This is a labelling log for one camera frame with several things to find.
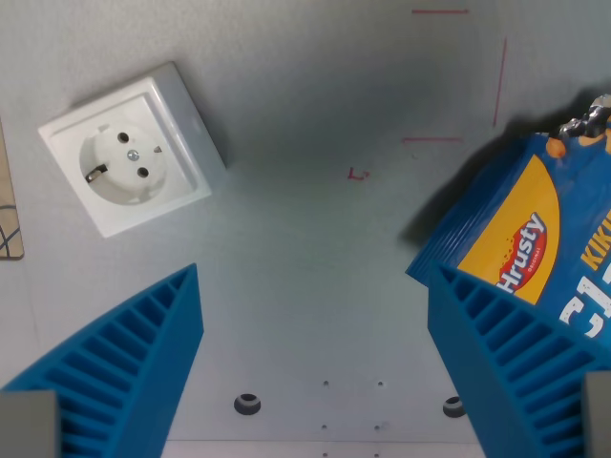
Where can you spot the blue Hrusty snack bag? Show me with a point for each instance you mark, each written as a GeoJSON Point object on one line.
{"type": "Point", "coordinates": [539, 229]}

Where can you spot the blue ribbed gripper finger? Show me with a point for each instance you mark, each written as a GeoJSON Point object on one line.
{"type": "Point", "coordinates": [515, 362]}
{"type": "Point", "coordinates": [119, 353]}

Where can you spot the thin wooden board with lines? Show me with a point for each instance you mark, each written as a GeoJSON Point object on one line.
{"type": "Point", "coordinates": [7, 214]}

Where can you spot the white electrical wall socket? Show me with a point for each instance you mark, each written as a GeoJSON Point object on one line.
{"type": "Point", "coordinates": [131, 152]}

